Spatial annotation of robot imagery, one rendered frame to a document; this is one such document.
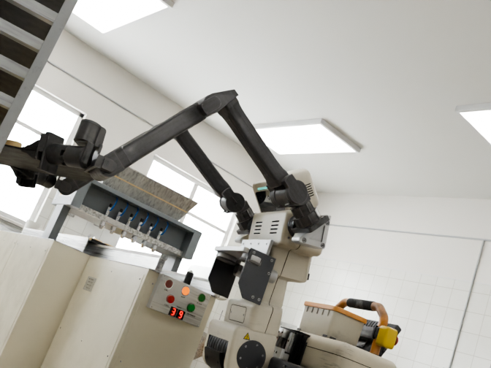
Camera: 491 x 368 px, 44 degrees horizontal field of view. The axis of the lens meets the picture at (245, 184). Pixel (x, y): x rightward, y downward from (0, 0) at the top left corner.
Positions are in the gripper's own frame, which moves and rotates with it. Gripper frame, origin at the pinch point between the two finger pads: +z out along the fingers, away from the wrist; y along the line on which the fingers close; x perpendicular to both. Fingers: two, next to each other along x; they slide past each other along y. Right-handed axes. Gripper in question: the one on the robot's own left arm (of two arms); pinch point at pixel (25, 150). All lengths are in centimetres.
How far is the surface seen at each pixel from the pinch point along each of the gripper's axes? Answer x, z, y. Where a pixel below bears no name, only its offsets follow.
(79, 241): 128, 66, 19
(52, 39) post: -3.9, -2.9, -30.1
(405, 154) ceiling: 466, -44, -131
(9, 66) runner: -8.0, 5.1, -20.2
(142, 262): 90, 8, 23
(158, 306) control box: 85, -6, 38
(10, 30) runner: -9.3, 6.7, -29.9
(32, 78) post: -5.7, -1.4, -18.2
